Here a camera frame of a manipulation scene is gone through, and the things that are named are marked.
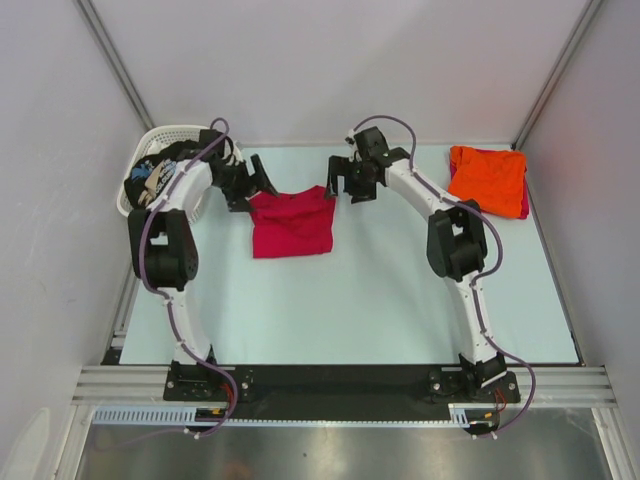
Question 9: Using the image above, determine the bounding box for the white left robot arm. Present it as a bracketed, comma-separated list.
[124, 125, 279, 400]

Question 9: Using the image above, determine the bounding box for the aluminium frame rail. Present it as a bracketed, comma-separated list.
[72, 365, 616, 407]

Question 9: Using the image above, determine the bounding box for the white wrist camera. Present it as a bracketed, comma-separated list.
[345, 129, 358, 151]
[222, 138, 246, 167]

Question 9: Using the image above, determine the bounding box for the white plastic laundry basket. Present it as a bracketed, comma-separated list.
[116, 125, 208, 223]

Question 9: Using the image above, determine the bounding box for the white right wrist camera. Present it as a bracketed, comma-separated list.
[345, 129, 358, 151]

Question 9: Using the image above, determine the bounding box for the red polo shirt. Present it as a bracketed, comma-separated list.
[250, 185, 336, 259]

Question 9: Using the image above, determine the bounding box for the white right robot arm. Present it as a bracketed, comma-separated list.
[326, 127, 506, 401]

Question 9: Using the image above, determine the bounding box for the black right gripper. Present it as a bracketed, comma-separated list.
[324, 156, 377, 205]

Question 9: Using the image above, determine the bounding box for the black printed t shirt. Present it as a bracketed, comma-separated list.
[123, 140, 197, 209]

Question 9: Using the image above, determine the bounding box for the grey slotted cable duct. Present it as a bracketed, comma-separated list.
[93, 406, 227, 426]

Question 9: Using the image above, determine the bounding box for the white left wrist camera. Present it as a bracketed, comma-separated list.
[222, 138, 246, 167]

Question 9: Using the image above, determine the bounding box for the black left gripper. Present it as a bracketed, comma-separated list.
[212, 155, 277, 213]

